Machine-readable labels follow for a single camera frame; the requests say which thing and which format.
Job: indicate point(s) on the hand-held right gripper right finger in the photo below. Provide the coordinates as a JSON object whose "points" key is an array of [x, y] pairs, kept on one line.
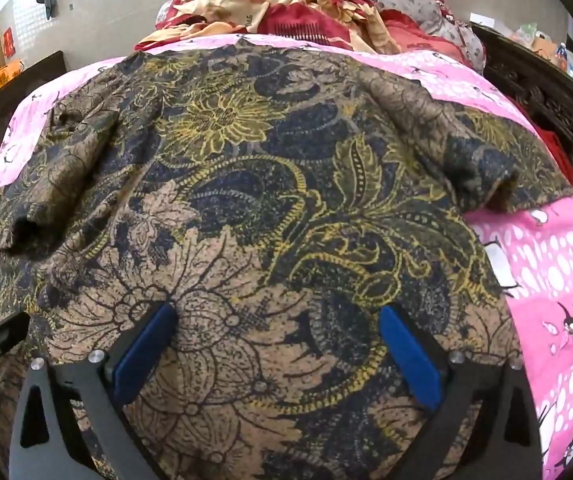
{"points": [[409, 355]]}

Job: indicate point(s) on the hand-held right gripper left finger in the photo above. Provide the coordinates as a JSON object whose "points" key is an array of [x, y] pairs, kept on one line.
{"points": [[146, 355]]}

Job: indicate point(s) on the brown floral patterned garment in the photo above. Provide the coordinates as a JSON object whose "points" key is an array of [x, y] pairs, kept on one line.
{"points": [[266, 210]]}

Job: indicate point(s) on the pink penguin print bed sheet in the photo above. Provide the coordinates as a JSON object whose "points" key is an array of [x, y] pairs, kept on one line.
{"points": [[556, 270]]}

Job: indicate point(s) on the orange basket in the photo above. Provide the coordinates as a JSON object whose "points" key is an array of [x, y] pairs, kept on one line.
{"points": [[1, 77]]}

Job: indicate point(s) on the red cloth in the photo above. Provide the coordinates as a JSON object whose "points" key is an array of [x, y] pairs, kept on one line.
{"points": [[559, 155]]}

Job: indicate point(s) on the dark carved wooden headboard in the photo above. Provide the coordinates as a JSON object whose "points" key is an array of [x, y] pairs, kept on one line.
{"points": [[541, 95]]}

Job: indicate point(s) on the clutter of bottles and packets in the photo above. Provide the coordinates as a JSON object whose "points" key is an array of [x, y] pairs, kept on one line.
{"points": [[551, 45]]}

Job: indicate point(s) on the red floral quilt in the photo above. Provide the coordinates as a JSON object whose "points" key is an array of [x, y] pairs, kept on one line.
{"points": [[286, 15]]}

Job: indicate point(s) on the red paper wall sticker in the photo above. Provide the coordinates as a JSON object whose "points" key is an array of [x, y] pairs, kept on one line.
{"points": [[9, 41]]}

